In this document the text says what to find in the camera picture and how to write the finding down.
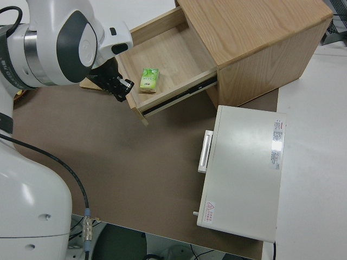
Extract black wire rack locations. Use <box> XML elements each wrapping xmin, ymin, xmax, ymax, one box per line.
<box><xmin>320</xmin><ymin>0</ymin><xmax>347</xmax><ymax>46</ymax></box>

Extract light wooden drawer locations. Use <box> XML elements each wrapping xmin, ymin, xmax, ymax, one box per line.
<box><xmin>115</xmin><ymin>6</ymin><xmax>219</xmax><ymax>127</ymax></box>

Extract green tissue pack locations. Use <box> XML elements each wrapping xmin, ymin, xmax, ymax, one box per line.
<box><xmin>138</xmin><ymin>67</ymin><xmax>161</xmax><ymax>95</ymax></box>

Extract black floor cables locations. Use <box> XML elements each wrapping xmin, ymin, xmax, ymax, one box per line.
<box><xmin>146</xmin><ymin>243</ymin><xmax>226</xmax><ymax>260</ymax></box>

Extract black metal drawer slide rail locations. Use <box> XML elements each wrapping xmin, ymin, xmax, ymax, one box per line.
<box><xmin>143</xmin><ymin>76</ymin><xmax>218</xmax><ymax>118</ymax></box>

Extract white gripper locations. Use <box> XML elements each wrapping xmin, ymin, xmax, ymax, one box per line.
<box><xmin>88</xmin><ymin>21</ymin><xmax>135</xmax><ymax>103</ymax></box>

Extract white toaster oven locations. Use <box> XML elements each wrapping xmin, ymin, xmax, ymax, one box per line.
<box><xmin>192</xmin><ymin>105</ymin><xmax>287</xmax><ymax>243</ymax></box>

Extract brown table mat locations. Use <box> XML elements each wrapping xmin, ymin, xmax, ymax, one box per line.
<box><xmin>12</xmin><ymin>86</ymin><xmax>280</xmax><ymax>260</ymax></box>

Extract white oven door handle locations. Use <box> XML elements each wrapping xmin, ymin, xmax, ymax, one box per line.
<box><xmin>197</xmin><ymin>129</ymin><xmax>215</xmax><ymax>174</ymax></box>

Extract light wooden cabinet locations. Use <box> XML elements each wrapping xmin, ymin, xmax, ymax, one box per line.
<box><xmin>174</xmin><ymin>0</ymin><xmax>334</xmax><ymax>109</ymax></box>

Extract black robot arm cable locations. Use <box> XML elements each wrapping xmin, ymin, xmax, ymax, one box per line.
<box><xmin>0</xmin><ymin>5</ymin><xmax>94</xmax><ymax>260</ymax></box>

